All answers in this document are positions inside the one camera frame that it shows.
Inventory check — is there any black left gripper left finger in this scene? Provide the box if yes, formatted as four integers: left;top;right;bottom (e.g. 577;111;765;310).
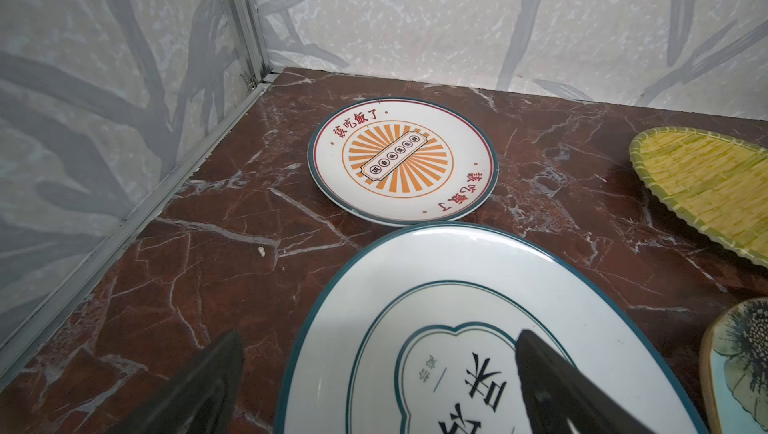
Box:
108;330;244;433

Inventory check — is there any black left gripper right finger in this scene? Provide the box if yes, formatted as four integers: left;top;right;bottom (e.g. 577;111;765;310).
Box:
515;330;650;433

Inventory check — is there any light green flower plate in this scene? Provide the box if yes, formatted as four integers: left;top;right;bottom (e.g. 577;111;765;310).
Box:
699;297;767;434

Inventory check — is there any white plate with green rim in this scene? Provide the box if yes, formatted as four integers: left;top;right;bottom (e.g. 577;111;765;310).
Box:
274;222;706;433

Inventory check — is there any yellow green woven plate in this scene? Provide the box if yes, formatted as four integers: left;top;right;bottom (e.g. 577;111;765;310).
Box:
629;126;767;267

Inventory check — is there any far orange sunburst plate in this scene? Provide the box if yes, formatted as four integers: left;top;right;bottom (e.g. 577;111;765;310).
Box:
307;98;500;227

